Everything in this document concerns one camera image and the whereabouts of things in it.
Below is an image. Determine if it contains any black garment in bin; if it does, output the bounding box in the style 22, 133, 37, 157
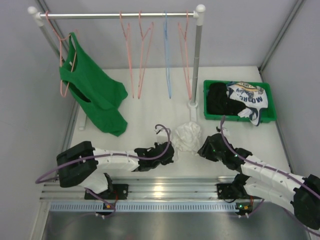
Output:
206, 82, 246, 116

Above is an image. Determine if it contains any green plastic bin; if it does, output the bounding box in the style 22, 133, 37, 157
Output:
203, 80, 277, 124

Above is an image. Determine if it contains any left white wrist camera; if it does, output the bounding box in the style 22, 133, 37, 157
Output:
155, 126, 168, 144

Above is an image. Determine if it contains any blue hanger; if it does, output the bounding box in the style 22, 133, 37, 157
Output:
163, 11, 172, 99

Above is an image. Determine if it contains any silver clothes rack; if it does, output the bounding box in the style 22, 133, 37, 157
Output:
27, 4, 206, 121

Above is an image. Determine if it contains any green tank top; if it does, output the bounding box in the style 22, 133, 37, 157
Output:
59, 32, 128, 137

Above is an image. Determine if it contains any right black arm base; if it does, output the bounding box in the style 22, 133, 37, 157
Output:
216, 183, 256, 203

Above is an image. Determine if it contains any aluminium mounting rail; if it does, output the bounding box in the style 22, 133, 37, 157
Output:
40, 176, 234, 201

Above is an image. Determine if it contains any white blue printed jersey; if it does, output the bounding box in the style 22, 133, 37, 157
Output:
226, 81, 269, 127

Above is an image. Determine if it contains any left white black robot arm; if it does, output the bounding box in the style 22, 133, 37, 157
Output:
56, 141, 175, 199

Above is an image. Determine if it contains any white tank top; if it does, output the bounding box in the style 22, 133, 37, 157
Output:
170, 121, 202, 162

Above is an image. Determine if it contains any grey slotted cable duct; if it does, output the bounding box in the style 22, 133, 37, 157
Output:
49, 201, 250, 213

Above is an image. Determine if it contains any pink hanger with green top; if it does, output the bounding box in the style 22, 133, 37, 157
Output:
45, 10, 70, 98

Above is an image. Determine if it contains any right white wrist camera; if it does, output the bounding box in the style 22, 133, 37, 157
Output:
216, 126, 230, 137

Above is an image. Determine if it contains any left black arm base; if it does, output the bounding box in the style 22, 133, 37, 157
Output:
89, 183, 129, 200

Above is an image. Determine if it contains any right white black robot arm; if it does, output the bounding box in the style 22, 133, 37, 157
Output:
197, 133, 320, 230

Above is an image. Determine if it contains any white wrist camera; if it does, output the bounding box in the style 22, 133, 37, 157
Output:
216, 126, 230, 137
155, 126, 168, 144

